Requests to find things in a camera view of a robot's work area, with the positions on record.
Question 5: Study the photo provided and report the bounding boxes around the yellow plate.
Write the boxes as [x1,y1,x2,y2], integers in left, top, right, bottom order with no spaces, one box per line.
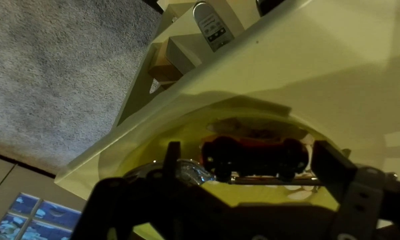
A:
[98,106,341,240]

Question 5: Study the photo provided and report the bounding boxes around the silver handheld device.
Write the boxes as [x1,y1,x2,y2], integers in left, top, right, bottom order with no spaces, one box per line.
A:
[192,0,236,53]

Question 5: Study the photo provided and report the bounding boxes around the white box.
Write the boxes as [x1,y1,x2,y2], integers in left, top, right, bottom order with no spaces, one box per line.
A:
[166,33,214,76]

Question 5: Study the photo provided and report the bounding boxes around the metal spoon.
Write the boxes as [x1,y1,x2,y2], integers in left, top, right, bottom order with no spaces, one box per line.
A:
[124,159,322,186]

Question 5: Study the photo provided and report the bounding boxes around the black toy car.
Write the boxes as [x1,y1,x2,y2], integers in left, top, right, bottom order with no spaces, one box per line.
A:
[201,134,311,183]

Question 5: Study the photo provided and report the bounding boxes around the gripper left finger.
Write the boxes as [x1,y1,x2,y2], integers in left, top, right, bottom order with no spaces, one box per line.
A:
[70,141,200,240]

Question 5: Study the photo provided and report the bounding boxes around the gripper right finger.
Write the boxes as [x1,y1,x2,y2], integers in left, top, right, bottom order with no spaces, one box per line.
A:
[311,140,400,240]

